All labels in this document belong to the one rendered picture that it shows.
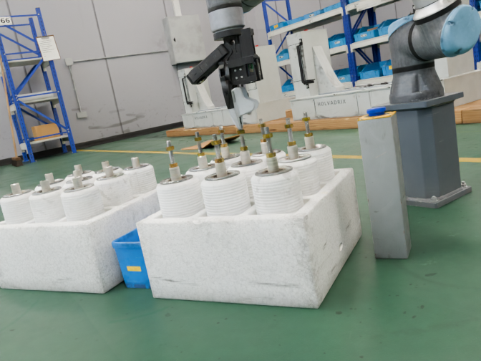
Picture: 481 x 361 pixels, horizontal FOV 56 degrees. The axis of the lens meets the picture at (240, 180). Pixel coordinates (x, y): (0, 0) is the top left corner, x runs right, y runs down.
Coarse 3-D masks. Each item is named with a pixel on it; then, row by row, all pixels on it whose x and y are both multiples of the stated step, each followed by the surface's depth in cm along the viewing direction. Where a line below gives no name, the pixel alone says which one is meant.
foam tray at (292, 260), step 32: (320, 192) 95; (352, 192) 111; (160, 224) 95; (192, 224) 92; (224, 224) 88; (256, 224) 85; (288, 224) 82; (320, 224) 88; (352, 224) 109; (160, 256) 98; (192, 256) 94; (224, 256) 90; (256, 256) 87; (288, 256) 83; (320, 256) 86; (160, 288) 100; (192, 288) 96; (224, 288) 92; (256, 288) 88; (288, 288) 85; (320, 288) 85
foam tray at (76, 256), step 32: (0, 224) 126; (32, 224) 117; (64, 224) 110; (96, 224) 109; (128, 224) 119; (0, 256) 123; (32, 256) 117; (64, 256) 112; (96, 256) 108; (32, 288) 121; (64, 288) 115; (96, 288) 110
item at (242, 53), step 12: (216, 36) 97; (228, 36) 96; (240, 36) 96; (252, 36) 97; (228, 48) 98; (240, 48) 97; (252, 48) 96; (228, 60) 99; (240, 60) 96; (252, 60) 95; (228, 72) 97; (240, 72) 98; (252, 72) 97; (240, 84) 103
